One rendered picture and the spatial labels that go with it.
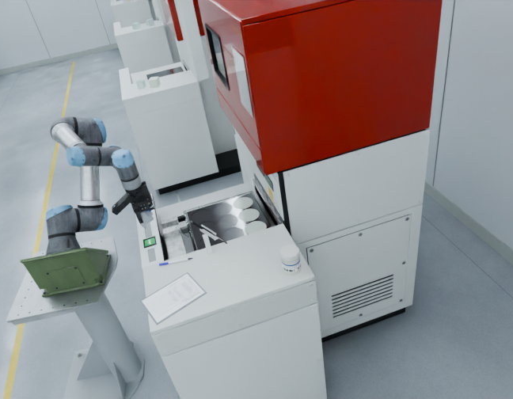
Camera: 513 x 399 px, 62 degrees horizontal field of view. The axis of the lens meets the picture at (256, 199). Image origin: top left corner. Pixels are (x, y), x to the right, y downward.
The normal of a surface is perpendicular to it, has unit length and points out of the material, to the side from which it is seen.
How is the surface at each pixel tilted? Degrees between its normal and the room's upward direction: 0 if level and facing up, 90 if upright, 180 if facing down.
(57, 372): 0
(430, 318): 0
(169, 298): 0
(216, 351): 90
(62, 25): 90
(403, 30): 90
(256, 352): 90
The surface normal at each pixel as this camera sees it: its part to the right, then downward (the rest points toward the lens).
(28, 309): -0.15, -0.80
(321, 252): 0.29, 0.52
